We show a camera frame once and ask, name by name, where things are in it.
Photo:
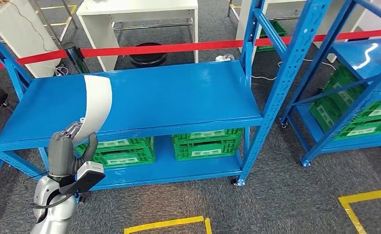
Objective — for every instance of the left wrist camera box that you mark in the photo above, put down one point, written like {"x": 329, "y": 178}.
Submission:
{"x": 87, "y": 177}

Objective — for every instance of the metal table frame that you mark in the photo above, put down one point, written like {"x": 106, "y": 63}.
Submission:
{"x": 45, "y": 20}

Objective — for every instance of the white table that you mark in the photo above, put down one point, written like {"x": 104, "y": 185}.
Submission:
{"x": 240, "y": 19}
{"x": 129, "y": 6}
{"x": 26, "y": 42}

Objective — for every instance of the red barrier belt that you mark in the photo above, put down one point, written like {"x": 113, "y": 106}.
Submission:
{"x": 161, "y": 48}

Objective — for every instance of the white curved plastic part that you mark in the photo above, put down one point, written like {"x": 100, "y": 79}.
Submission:
{"x": 97, "y": 103}

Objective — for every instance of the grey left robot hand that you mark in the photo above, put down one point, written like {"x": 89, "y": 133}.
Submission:
{"x": 59, "y": 155}

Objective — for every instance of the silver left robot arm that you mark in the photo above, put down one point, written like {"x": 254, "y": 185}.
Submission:
{"x": 56, "y": 216}

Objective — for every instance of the black barrier post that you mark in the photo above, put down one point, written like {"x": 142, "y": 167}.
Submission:
{"x": 76, "y": 58}

